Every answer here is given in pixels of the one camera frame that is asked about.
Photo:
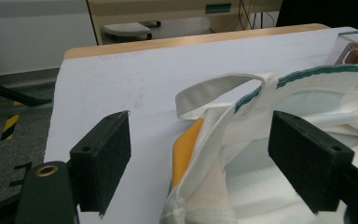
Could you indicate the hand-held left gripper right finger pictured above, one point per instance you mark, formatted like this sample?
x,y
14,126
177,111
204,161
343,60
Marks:
x,y
307,158

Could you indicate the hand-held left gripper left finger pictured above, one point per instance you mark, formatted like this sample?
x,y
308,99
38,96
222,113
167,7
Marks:
x,y
102,161

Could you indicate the white tote bag green trim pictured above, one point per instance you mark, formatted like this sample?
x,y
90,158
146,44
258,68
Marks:
x,y
211,174

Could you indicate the white table cover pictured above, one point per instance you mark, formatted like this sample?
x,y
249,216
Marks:
x,y
121,81

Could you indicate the yellow black floor tape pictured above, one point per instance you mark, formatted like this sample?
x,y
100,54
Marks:
x,y
10,124

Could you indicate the black stand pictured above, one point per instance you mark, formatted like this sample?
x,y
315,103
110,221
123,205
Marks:
x,y
9,95

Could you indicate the clear plastic box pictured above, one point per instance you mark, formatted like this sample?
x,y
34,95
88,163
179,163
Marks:
x,y
338,46

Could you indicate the grey footrest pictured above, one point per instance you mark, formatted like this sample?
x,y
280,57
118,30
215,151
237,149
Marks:
x,y
126,29

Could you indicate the wooden table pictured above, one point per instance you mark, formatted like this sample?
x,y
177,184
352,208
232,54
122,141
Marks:
x,y
167,42

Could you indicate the beige desk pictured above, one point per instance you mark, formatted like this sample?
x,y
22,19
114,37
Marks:
x,y
155,9

